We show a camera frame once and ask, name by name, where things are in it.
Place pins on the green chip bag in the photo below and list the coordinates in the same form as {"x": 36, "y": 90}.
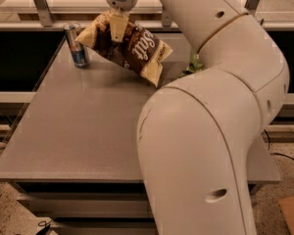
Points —
{"x": 195, "y": 64}

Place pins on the brown cardboard box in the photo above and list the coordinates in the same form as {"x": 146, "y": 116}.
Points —
{"x": 293, "y": 214}

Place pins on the brown sea salt chip bag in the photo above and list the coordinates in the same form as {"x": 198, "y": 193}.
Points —
{"x": 140, "y": 50}

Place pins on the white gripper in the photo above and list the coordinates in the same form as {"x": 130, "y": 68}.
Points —
{"x": 119, "y": 23}

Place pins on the silver blue redbull can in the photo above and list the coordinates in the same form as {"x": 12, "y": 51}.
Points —
{"x": 78, "y": 51}

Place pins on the grey drawer cabinet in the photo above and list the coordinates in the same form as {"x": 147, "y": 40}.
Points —
{"x": 73, "y": 156}

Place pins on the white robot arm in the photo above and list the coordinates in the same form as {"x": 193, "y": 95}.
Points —
{"x": 195, "y": 133}

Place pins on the metal window frame rail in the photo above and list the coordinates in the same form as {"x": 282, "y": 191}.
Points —
{"x": 85, "y": 11}

